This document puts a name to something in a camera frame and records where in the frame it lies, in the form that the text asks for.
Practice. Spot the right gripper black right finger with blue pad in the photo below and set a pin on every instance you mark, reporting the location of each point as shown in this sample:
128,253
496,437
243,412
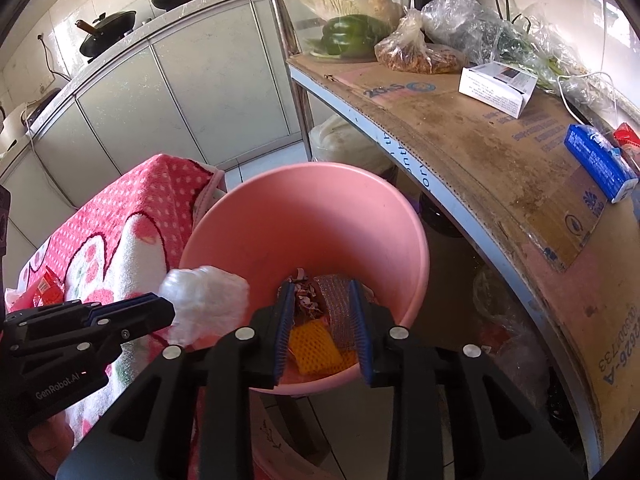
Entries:
495,432

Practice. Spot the red white paper cup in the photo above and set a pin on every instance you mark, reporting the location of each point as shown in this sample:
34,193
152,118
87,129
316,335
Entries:
309,302

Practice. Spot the blue tissue pack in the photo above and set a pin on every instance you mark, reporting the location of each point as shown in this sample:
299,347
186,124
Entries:
603,162

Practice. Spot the dark scrub ball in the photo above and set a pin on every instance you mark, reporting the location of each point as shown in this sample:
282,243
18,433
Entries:
334,289

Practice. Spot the clear bag of greens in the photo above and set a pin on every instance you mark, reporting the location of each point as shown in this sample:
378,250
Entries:
525,40

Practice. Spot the cardboard shelf liner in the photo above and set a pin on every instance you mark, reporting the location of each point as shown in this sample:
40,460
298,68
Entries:
500,159

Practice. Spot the clear bowl of vegetables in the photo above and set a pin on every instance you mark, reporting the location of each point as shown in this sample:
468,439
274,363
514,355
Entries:
340,10

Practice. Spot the pink plastic trash bin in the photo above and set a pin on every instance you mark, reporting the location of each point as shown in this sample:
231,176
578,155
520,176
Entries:
326,219

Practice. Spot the pink polka dot blanket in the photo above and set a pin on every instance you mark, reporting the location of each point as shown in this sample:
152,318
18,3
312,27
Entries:
119,245

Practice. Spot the white bag under shelf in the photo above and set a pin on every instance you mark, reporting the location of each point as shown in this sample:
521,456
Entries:
336,140

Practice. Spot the green bell pepper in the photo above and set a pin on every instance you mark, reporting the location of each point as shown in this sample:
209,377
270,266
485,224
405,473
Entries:
349,37

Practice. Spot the grey kitchen cabinet counter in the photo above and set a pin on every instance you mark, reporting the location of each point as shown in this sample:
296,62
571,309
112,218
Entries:
205,82

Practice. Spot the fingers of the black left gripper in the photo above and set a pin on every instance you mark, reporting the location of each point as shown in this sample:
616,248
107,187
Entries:
112,325

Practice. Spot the yellow foam fruit net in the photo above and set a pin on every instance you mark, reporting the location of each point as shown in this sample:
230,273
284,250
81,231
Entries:
315,352

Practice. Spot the black induction cooker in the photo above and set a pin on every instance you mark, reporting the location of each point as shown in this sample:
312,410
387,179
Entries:
34,109

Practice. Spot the white cardboard box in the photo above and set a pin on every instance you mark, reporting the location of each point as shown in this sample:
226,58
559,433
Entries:
503,87

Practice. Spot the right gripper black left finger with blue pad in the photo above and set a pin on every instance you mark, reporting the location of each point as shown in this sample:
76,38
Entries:
183,396

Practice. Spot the white plastic bag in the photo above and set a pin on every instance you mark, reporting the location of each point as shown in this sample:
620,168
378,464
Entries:
208,303

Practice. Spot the bag of brown food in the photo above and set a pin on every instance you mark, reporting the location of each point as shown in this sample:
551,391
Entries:
406,50

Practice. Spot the metal shelf rack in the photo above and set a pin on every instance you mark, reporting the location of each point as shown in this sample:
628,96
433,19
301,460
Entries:
450,209

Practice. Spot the black wok with lid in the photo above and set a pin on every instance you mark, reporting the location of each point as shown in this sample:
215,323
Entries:
105,31

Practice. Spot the red snack wrapper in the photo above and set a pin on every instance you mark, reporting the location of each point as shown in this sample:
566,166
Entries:
47,291

